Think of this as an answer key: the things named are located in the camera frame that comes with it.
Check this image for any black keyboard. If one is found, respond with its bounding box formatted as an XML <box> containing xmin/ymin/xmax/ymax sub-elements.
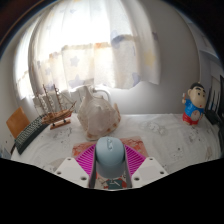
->
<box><xmin>14</xmin><ymin>114</ymin><xmax>50</xmax><ymax>155</ymax></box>

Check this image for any white star-print curtain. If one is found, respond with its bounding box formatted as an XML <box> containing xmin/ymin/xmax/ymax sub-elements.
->
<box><xmin>13</xmin><ymin>0</ymin><xmax>161</xmax><ymax>101</ymax></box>

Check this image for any white printed tablecloth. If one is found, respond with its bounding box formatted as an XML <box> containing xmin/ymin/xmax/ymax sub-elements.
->
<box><xmin>9</xmin><ymin>113</ymin><xmax>223</xmax><ymax>188</ymax></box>

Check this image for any orange wooden chair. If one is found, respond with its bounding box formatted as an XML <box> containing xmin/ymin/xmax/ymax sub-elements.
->
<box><xmin>5</xmin><ymin>106</ymin><xmax>31</xmax><ymax>139</ymax></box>

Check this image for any light blue computer mouse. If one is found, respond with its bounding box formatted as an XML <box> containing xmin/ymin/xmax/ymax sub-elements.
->
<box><xmin>94</xmin><ymin>135</ymin><xmax>127</xmax><ymax>179</ymax></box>

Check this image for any wooden sailing ship model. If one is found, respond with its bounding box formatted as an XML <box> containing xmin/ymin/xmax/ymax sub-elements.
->
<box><xmin>33</xmin><ymin>83</ymin><xmax>77</xmax><ymax>130</ymax></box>

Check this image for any red printed mouse pad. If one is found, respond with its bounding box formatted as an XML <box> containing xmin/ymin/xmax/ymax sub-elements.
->
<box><xmin>71</xmin><ymin>135</ymin><xmax>149</xmax><ymax>191</ymax></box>

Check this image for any cartoon boy figurine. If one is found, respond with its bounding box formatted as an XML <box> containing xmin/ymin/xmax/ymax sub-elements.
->
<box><xmin>181</xmin><ymin>82</ymin><xmax>207</xmax><ymax>127</ymax></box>

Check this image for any large white conch shell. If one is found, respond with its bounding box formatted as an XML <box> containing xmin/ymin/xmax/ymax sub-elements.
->
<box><xmin>76</xmin><ymin>84</ymin><xmax>122</xmax><ymax>141</ymax></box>

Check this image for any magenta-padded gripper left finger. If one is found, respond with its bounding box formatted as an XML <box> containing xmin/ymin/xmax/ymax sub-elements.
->
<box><xmin>53</xmin><ymin>143</ymin><xmax>98</xmax><ymax>189</ymax></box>

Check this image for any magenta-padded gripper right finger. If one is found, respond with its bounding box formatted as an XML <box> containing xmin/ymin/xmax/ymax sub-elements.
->
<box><xmin>123</xmin><ymin>143</ymin><xmax>169</xmax><ymax>190</ymax></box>

